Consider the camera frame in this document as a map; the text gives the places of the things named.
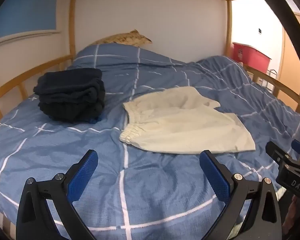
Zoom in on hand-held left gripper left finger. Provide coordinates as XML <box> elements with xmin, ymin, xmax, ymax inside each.
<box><xmin>16</xmin><ymin>149</ymin><xmax>99</xmax><ymax>240</ymax></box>

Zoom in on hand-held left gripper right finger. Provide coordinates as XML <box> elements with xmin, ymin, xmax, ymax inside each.
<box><xmin>199</xmin><ymin>150</ymin><xmax>282</xmax><ymax>240</ymax></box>

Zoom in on cream pants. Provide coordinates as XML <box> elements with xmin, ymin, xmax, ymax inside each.
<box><xmin>119</xmin><ymin>86</ymin><xmax>256</xmax><ymax>155</ymax></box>

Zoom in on person's right hand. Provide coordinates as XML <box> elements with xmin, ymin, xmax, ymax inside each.
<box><xmin>283</xmin><ymin>195</ymin><xmax>300</xmax><ymax>233</ymax></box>

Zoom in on blue checked blanket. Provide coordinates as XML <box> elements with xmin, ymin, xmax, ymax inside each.
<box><xmin>0</xmin><ymin>42</ymin><xmax>300</xmax><ymax>240</ymax></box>

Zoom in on wooden door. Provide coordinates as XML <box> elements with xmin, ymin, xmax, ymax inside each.
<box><xmin>281</xmin><ymin>12</ymin><xmax>300</xmax><ymax>117</ymax></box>

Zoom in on stack of dark folded clothes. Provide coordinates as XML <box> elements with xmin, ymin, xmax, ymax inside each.
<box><xmin>33</xmin><ymin>68</ymin><xmax>106</xmax><ymax>124</ymax></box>

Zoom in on red storage box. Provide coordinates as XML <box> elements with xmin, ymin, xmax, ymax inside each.
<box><xmin>232</xmin><ymin>42</ymin><xmax>272</xmax><ymax>74</ymax></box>

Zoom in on patterned beige pillow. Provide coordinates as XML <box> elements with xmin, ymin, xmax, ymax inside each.
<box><xmin>91</xmin><ymin>29</ymin><xmax>152</xmax><ymax>47</ymax></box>

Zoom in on white window sill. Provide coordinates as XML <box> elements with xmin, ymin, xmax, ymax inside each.
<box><xmin>0</xmin><ymin>30</ymin><xmax>62</xmax><ymax>47</ymax></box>

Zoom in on blue window blind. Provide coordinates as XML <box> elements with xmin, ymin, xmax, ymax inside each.
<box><xmin>0</xmin><ymin>0</ymin><xmax>58</xmax><ymax>42</ymax></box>

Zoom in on metal wire rack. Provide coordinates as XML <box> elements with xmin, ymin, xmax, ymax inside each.
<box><xmin>266</xmin><ymin>69</ymin><xmax>278</xmax><ymax>93</ymax></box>

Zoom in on black strap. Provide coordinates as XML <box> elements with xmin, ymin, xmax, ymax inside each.
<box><xmin>247</xmin><ymin>0</ymin><xmax>300</xmax><ymax>64</ymax></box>

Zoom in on wooden bunk bed frame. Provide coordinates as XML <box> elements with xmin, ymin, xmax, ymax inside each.
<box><xmin>0</xmin><ymin>0</ymin><xmax>300</xmax><ymax>240</ymax></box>

